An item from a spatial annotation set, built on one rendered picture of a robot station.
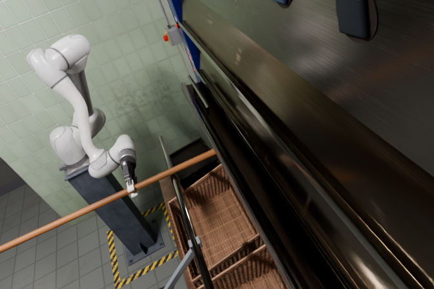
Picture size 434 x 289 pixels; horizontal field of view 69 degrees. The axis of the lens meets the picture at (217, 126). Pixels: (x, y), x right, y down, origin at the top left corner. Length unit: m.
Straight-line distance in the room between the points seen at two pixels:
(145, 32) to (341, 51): 2.10
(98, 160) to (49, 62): 0.54
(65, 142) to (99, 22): 0.86
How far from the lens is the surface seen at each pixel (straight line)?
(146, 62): 2.52
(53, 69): 1.70
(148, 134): 2.83
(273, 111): 0.73
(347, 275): 0.80
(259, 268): 1.72
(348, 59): 0.43
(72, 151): 2.13
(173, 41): 2.13
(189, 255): 1.31
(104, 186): 2.29
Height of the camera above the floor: 2.20
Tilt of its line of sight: 38 degrees down
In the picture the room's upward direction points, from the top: 20 degrees counter-clockwise
